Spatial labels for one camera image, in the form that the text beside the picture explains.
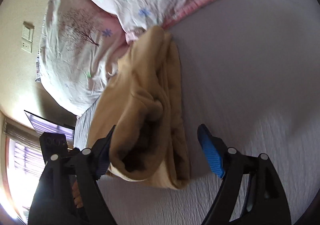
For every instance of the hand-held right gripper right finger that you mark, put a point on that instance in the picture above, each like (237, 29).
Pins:
(212, 156)

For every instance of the window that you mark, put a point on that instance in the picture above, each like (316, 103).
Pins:
(22, 170)

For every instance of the white wall switch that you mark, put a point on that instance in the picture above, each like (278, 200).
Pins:
(28, 31)

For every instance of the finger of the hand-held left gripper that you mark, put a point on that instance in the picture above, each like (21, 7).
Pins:
(53, 143)

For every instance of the tan fleece garment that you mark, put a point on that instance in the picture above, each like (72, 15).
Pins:
(150, 85)

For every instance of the tree print pillow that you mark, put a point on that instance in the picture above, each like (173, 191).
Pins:
(72, 47)

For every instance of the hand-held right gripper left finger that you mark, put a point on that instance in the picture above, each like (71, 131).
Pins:
(103, 165)

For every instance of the person's left hand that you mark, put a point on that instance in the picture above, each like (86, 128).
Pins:
(77, 193)

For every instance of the window blind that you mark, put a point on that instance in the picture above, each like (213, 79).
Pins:
(18, 133)

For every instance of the lavender bed sheet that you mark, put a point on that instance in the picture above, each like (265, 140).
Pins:
(250, 77)

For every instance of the dark flat screen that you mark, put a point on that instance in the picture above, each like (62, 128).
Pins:
(47, 123)

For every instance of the white wall socket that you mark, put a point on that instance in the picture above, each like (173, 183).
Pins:
(26, 47)

